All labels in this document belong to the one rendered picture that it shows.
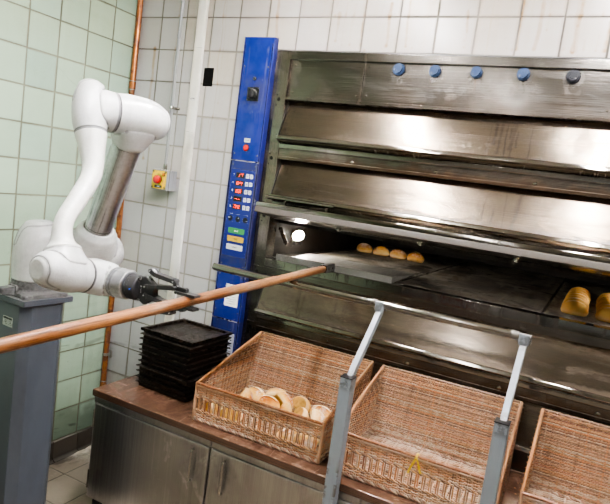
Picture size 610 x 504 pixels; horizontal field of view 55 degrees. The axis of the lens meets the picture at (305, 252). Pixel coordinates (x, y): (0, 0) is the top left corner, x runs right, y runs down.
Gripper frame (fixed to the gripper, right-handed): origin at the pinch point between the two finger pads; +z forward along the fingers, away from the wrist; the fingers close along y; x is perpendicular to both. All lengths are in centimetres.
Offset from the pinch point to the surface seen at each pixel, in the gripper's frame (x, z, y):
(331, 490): -39, 37, 60
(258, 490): -45, 7, 74
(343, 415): -39, 37, 35
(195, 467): -46, -21, 76
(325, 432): -53, 27, 48
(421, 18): -100, 22, -106
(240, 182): -98, -50, -32
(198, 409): -50, -25, 55
